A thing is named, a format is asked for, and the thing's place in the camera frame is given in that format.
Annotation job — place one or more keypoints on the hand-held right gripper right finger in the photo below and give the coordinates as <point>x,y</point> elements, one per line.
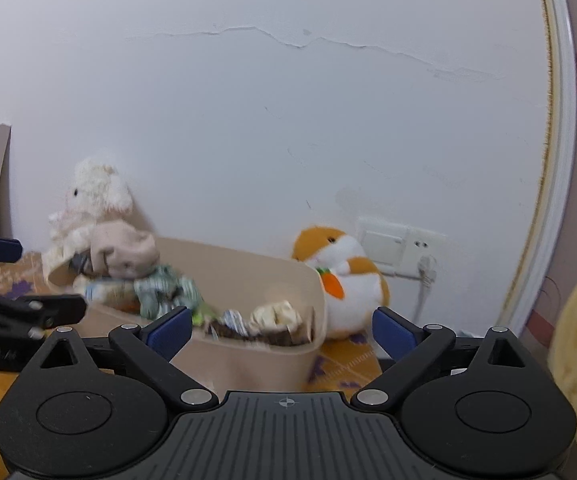
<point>393,332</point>

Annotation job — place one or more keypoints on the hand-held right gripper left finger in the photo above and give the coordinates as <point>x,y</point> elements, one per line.
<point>171,330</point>

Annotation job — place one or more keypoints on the beige plastic storage bin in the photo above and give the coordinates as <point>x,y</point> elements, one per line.
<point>248,365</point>

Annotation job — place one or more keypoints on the cream paper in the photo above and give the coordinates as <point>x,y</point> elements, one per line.
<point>273,315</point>

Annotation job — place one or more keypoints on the white plush lamb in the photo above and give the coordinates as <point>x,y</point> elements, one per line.
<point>96,190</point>

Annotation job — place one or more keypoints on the green cloth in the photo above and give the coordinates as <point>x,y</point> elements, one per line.
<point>161,290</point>

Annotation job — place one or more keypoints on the white gold-trimmed frame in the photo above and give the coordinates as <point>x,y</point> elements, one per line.
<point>563,110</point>

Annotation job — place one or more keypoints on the white wall switch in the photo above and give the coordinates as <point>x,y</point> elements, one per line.
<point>383,245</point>

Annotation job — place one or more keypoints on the white wall socket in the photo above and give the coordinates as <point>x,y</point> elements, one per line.
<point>426,246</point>

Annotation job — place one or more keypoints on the orange and white hamster plush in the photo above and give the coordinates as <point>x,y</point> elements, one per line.
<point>353,300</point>

